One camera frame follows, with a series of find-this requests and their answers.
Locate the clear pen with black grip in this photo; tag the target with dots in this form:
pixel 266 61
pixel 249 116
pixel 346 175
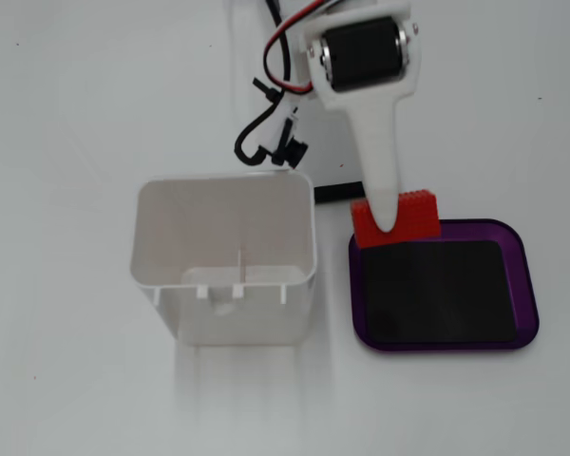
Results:
pixel 339 192

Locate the small black camera module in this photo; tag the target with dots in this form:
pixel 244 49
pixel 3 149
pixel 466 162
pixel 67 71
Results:
pixel 292 151

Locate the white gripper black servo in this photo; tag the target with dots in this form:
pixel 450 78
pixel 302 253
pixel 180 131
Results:
pixel 361 59

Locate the white plastic box container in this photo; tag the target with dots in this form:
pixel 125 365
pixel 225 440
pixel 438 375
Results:
pixel 218 237

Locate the red studded block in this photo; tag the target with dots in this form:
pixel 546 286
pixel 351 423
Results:
pixel 418 216

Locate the purple metal tray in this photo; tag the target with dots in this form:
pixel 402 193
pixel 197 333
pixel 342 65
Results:
pixel 527 285

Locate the black tray mat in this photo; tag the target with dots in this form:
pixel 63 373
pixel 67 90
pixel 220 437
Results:
pixel 437 294

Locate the white camera bracket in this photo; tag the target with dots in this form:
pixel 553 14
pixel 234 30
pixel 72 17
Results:
pixel 292 107

